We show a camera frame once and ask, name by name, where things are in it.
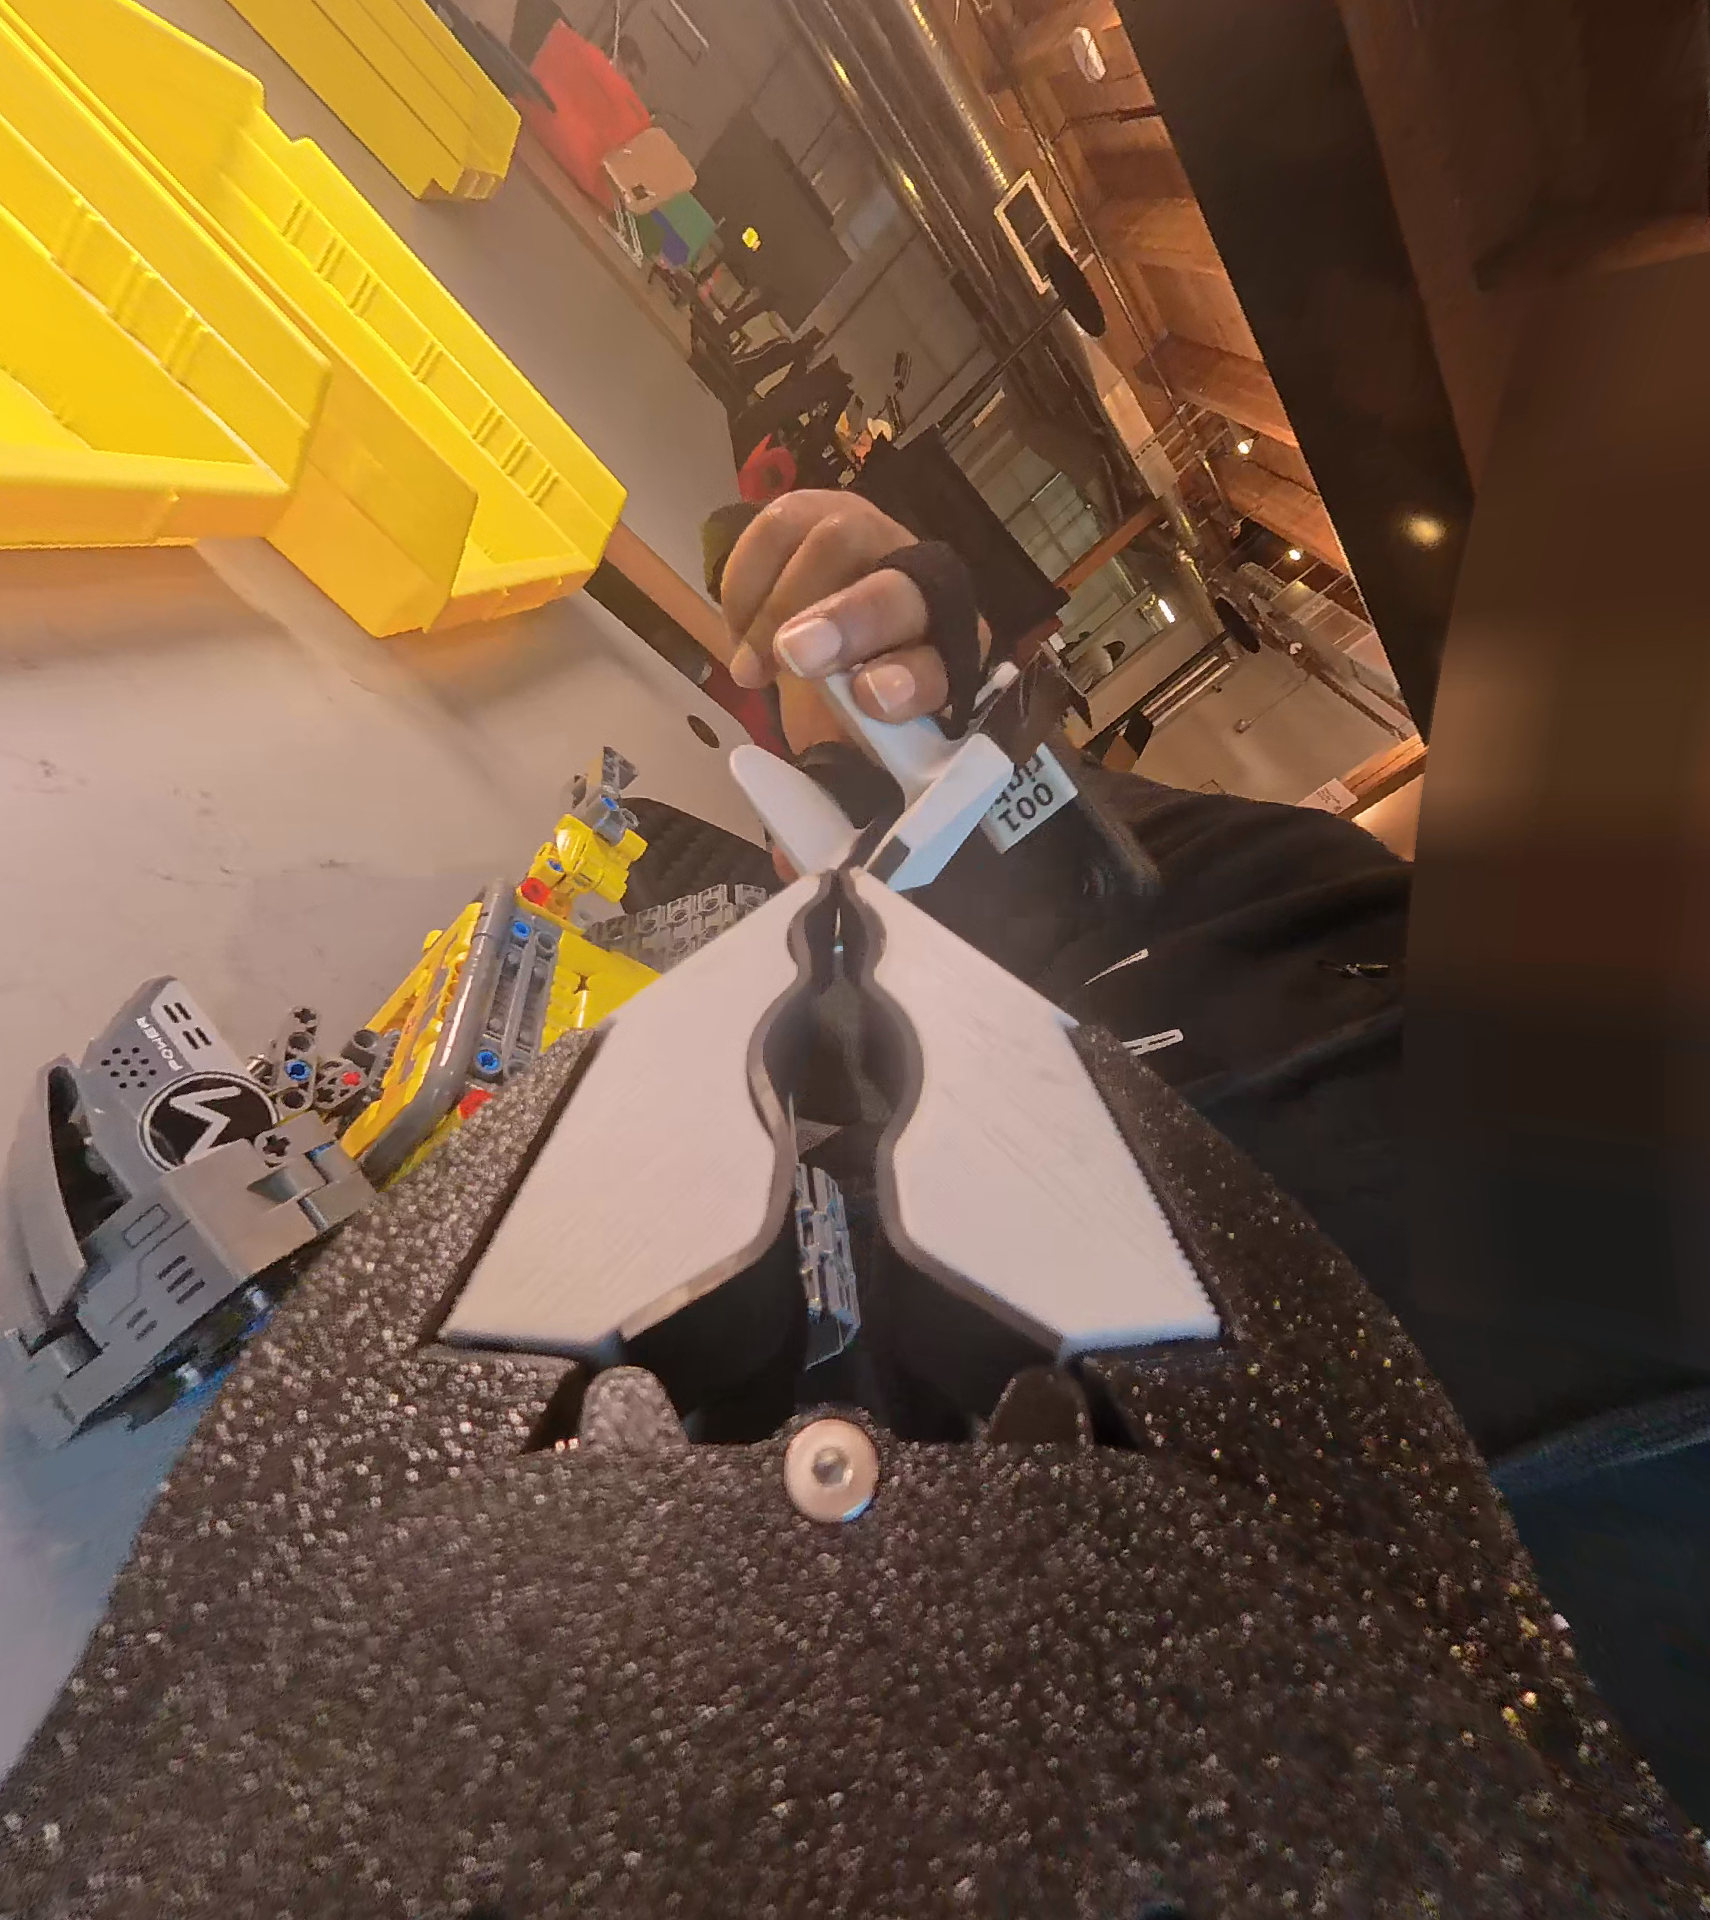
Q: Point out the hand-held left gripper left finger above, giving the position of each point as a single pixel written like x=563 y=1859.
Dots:
x=630 y=1170

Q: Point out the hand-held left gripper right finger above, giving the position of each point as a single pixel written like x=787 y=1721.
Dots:
x=1034 y=1170

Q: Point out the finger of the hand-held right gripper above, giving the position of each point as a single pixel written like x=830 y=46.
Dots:
x=944 y=811
x=789 y=811

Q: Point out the yellow tracked brick vehicle model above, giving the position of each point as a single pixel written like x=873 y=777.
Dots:
x=571 y=975

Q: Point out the round desk grommet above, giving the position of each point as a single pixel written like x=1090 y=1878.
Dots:
x=703 y=733

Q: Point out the person's right hand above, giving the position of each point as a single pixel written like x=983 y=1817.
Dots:
x=825 y=571

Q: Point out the grey brick power module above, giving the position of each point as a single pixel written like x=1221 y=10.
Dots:
x=181 y=1201

